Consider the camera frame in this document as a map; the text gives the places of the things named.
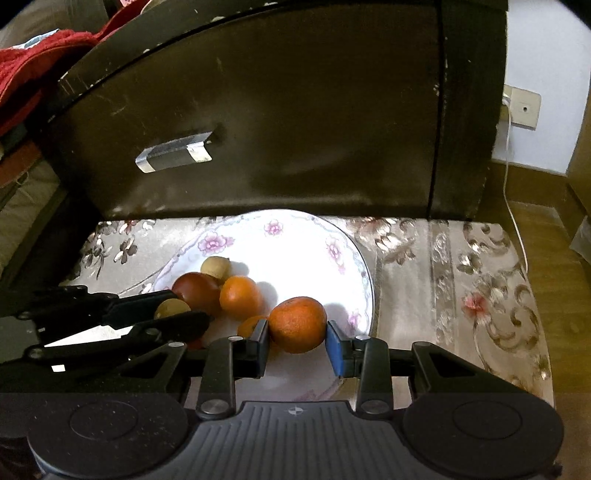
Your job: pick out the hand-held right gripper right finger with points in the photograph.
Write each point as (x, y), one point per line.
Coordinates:
(333, 350)

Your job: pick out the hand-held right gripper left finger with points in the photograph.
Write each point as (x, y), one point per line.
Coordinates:
(264, 346)

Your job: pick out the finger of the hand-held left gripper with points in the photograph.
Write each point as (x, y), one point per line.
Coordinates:
(92, 304)
(152, 332)

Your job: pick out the orange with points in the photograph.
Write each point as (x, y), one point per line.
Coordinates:
(240, 296)
(298, 325)
(249, 325)

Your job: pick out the small tan round fruit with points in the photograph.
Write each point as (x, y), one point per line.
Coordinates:
(214, 267)
(170, 307)

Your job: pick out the dark red tomato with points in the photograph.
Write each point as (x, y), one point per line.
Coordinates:
(196, 293)

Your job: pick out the white floral plate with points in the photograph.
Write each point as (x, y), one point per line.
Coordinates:
(295, 258)

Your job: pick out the beige floral tablecloth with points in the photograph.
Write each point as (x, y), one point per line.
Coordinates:
(415, 300)

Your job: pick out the beige mattress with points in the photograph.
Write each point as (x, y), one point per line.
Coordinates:
(23, 203)

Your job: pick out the red blanket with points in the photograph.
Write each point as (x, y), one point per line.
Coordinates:
(27, 64)

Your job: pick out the wall socket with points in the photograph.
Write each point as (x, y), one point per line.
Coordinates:
(524, 108)

